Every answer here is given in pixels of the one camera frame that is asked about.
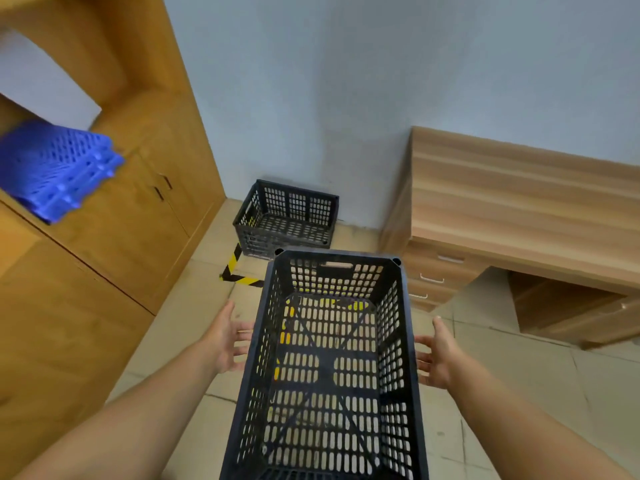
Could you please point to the brown striped wooden desk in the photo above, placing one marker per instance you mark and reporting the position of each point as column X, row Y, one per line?
column 500, row 194

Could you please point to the yellow black striped floor tape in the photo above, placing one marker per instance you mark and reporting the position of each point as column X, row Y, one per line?
column 232, row 262

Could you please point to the person's right hand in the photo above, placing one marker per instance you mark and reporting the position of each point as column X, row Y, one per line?
column 442, row 359

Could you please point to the black plastic crate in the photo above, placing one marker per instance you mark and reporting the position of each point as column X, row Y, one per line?
column 300, row 189
column 325, row 367

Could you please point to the person's left forearm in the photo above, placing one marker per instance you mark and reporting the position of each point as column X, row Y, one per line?
column 130, row 419

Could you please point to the person's right forearm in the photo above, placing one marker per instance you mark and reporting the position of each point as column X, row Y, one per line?
column 520, row 434

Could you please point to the person's left hand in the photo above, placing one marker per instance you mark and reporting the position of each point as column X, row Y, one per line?
column 225, row 342

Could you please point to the blue plastic grid pallet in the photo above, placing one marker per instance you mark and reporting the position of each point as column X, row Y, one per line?
column 55, row 169

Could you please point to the light oak wooden cabinet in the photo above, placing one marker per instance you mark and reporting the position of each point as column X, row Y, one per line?
column 125, row 234

